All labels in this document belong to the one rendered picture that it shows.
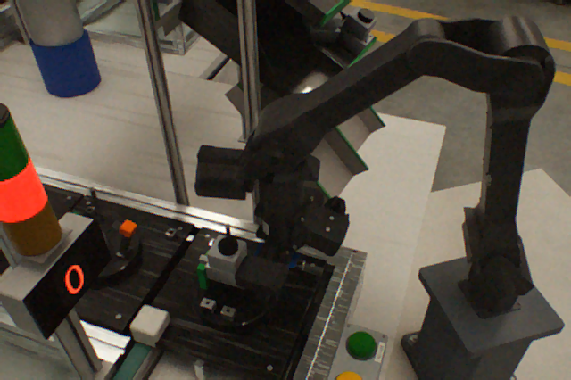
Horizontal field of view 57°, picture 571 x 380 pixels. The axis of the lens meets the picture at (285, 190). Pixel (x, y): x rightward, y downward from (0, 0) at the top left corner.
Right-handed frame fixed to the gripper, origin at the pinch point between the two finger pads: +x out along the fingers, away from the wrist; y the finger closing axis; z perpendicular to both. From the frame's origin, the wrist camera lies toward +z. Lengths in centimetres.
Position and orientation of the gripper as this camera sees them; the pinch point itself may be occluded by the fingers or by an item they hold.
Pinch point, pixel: (283, 260)
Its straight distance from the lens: 74.8
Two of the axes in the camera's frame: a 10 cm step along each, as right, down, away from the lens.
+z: 9.4, 2.3, -2.7
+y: 3.5, -6.4, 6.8
